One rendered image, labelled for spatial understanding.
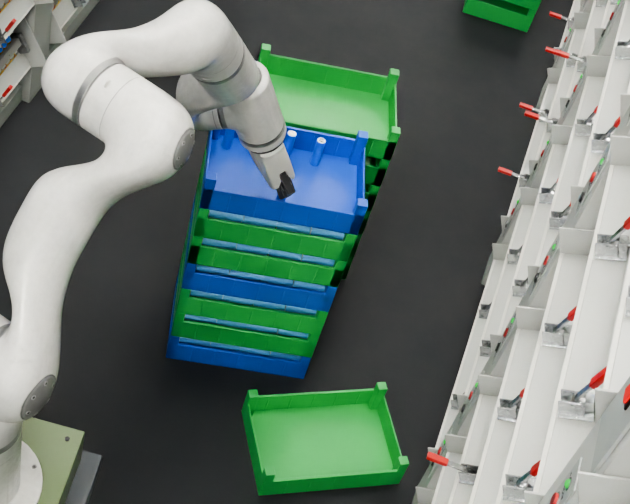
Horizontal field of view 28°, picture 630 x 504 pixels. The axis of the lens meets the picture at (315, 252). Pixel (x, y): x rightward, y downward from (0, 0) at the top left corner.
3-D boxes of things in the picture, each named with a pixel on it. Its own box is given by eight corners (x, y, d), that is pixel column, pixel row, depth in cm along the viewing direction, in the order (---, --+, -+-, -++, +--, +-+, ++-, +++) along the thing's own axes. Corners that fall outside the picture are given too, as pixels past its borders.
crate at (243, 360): (165, 358, 266) (170, 336, 260) (175, 284, 279) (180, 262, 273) (303, 379, 270) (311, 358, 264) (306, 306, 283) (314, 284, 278)
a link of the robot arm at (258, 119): (229, 147, 212) (283, 142, 210) (210, 101, 200) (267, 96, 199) (231, 106, 216) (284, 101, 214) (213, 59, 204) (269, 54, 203)
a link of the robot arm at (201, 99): (137, 89, 183) (191, 141, 212) (244, 79, 180) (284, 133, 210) (136, 30, 184) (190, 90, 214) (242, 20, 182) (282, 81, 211)
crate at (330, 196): (199, 208, 230) (205, 178, 224) (208, 132, 244) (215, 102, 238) (357, 235, 235) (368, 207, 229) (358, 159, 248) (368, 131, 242)
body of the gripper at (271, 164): (230, 121, 217) (244, 156, 226) (255, 162, 212) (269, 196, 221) (268, 100, 218) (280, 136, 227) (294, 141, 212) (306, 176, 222)
